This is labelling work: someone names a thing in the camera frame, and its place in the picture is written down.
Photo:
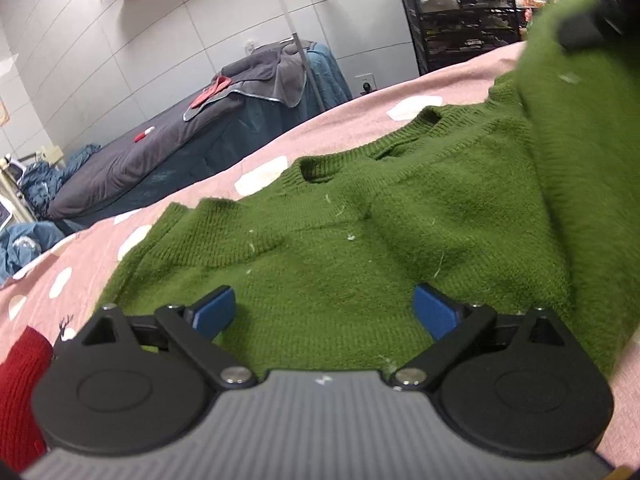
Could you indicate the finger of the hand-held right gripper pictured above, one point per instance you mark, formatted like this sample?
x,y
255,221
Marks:
x,y
580,30

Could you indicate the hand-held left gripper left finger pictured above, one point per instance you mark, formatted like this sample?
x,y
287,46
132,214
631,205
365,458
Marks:
x,y
216,310

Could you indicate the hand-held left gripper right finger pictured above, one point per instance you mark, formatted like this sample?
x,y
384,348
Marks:
x,y
434,311

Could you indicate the green knit cardigan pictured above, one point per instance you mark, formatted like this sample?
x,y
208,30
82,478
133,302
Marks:
x,y
400,220

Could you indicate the pink spotted blanket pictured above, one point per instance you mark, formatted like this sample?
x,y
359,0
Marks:
x,y
210,170

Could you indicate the dark grey mattress cover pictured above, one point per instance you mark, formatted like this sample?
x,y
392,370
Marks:
x,y
135,160

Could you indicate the small red white object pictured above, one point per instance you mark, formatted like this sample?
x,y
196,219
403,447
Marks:
x,y
144,134

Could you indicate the crumpled blue cloth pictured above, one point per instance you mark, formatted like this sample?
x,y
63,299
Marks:
x,y
25,250
55,175

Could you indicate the red knit garment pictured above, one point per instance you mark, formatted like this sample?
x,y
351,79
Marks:
x,y
20,395

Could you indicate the red cloth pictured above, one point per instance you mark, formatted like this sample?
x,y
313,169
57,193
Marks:
x,y
210,92

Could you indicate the grey towel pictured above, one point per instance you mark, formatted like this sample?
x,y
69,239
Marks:
x,y
270,72

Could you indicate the metal floor lamp pole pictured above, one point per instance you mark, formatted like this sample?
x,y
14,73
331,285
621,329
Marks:
x,y
297,35

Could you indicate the white wall socket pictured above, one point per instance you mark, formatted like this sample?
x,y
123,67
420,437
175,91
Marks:
x,y
250,47
365,84

